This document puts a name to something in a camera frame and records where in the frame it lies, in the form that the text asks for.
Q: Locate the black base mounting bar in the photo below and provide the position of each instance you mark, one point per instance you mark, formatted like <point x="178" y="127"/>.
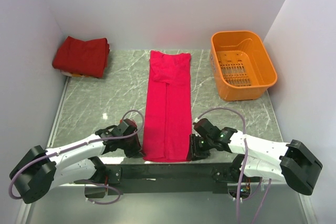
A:
<point x="172" y="178"/>

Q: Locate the folded yellow white garment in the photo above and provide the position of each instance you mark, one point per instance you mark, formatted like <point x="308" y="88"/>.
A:
<point x="73" y="74"/>

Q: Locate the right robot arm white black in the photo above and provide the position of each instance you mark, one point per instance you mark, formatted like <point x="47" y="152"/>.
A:
<point x="291" y="162"/>

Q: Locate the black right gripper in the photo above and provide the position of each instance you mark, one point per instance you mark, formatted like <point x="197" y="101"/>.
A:
<point x="195" y="153"/>

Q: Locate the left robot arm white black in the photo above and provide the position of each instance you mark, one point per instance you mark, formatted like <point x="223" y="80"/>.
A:
<point x="42" y="170"/>

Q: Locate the pink t shirt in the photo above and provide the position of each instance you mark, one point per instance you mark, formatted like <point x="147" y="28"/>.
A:
<point x="168" y="118"/>

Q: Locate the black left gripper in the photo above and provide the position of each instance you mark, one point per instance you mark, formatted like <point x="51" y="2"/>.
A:
<point x="136" y="150"/>

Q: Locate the folded dark red t shirt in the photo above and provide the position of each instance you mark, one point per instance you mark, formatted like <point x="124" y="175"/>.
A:
<point x="87" y="58"/>

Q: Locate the orange plastic basket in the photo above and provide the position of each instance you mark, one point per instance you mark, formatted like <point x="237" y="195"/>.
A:
<point x="241" y="66"/>

